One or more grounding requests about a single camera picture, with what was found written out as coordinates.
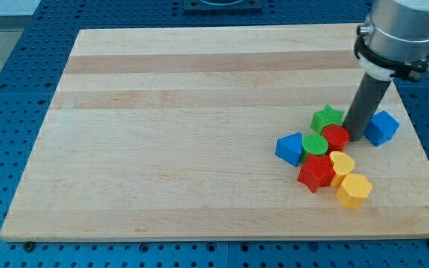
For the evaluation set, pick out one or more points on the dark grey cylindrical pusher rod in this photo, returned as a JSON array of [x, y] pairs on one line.
[[365, 102]]

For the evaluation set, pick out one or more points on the blue cube block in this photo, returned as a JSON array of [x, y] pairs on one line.
[[381, 128]]

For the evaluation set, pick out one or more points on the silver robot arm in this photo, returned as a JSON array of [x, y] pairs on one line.
[[393, 42]]

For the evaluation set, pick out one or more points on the green star block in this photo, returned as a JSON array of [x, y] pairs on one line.
[[326, 117]]

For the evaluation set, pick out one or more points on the red cylinder block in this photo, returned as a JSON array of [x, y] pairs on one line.
[[337, 137]]

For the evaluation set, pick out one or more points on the yellow heart block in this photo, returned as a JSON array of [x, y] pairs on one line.
[[342, 164]]

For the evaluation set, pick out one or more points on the green cylinder block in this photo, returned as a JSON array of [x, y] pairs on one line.
[[313, 144]]

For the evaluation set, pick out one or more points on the red star block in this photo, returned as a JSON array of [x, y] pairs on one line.
[[316, 172]]

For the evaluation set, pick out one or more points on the yellow hexagon block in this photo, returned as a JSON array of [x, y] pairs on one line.
[[354, 191]]

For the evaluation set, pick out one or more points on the blue triangle block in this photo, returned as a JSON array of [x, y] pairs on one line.
[[289, 148]]

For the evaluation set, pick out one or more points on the black mounting plate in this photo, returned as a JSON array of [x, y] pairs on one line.
[[197, 6]]

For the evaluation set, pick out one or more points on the wooden board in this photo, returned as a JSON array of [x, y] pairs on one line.
[[158, 134]]

